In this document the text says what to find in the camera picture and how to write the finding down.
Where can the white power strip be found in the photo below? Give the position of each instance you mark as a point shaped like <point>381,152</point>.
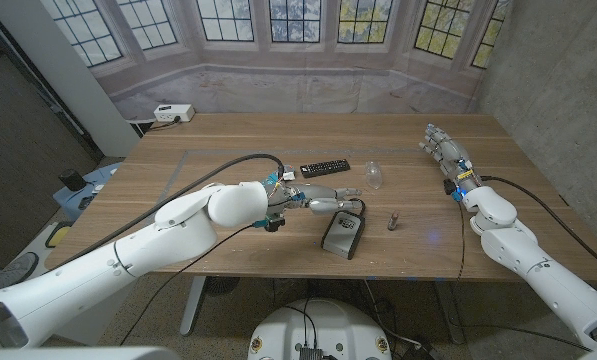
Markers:
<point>173,113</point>

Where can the black cylinder speaker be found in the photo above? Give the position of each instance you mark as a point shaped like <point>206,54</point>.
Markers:
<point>72,180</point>

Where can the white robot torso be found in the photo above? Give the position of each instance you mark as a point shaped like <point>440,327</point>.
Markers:
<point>323,325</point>

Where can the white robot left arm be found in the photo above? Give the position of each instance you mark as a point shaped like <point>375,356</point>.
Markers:
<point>178,235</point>

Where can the grey metal table leg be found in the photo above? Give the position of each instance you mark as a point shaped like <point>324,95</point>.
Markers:
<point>450,312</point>
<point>192,305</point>

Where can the black round fan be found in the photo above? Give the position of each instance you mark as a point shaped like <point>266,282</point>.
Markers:
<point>221,285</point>

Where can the printed window backdrop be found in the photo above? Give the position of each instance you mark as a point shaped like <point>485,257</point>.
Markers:
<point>298,90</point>

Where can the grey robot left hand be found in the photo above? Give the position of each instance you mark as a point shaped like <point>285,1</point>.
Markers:
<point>318,195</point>

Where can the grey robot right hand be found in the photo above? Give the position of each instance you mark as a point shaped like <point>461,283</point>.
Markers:
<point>450,155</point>

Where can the light blue floor mat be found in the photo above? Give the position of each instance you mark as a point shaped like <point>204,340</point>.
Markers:
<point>103,181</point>

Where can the black TV remote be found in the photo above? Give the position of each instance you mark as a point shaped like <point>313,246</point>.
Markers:
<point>324,168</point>

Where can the grey combination lock box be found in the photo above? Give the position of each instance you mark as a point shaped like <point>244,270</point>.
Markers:
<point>340,237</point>

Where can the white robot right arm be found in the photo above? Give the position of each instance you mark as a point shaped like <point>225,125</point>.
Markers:
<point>528,260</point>

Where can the black power adapter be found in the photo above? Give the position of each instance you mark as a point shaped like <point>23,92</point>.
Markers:
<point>423,352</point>

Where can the grey sneaker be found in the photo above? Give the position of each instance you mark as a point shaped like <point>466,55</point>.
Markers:
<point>18,270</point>

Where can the clear drinking glass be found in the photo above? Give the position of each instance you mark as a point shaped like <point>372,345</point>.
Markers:
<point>373,176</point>

